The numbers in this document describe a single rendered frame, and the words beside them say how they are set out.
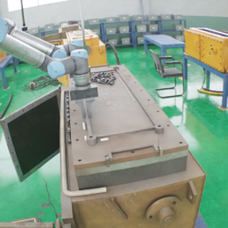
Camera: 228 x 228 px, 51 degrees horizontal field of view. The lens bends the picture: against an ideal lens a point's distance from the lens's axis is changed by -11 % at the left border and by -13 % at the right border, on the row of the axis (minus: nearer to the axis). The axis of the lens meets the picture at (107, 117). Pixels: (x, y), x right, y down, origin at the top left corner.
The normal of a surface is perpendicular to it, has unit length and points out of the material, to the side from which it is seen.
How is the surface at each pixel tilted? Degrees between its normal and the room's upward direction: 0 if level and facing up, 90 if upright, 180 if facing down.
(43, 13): 90
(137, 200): 90
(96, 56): 90
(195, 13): 90
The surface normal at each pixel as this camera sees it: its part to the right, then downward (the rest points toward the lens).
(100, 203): 0.15, 0.43
